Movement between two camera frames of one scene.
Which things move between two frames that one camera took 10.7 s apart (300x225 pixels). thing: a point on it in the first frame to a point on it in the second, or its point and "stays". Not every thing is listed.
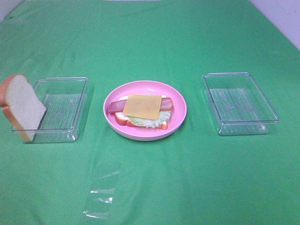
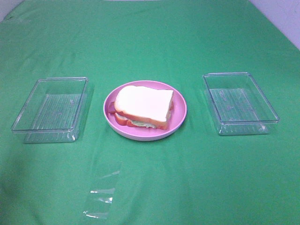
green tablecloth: (193, 176) stays
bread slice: (122, 119) stays
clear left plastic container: (63, 98) stays
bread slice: (21, 104) to (145, 104)
